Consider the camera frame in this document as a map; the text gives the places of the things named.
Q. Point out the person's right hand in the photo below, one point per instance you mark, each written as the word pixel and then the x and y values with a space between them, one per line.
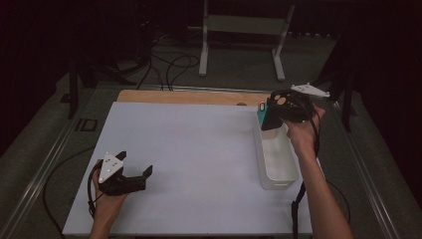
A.
pixel 303 136

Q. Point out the person's left hand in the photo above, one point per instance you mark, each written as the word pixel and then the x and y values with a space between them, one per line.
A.
pixel 107 205

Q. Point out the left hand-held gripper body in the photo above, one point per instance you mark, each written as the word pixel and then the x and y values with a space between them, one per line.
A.
pixel 109 167

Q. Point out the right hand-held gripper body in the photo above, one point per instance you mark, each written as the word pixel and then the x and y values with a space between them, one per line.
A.
pixel 300 108

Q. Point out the white plastic bin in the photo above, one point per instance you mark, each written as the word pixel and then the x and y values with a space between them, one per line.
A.
pixel 277 159

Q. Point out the metal floor rail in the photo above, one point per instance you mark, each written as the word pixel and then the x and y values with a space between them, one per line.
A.
pixel 368 186
pixel 36 184

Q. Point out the white metal stand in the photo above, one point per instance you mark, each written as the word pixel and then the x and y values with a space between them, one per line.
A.
pixel 204 49

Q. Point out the black tripod stand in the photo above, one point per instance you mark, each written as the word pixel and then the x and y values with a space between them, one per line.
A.
pixel 347 106
pixel 73 93

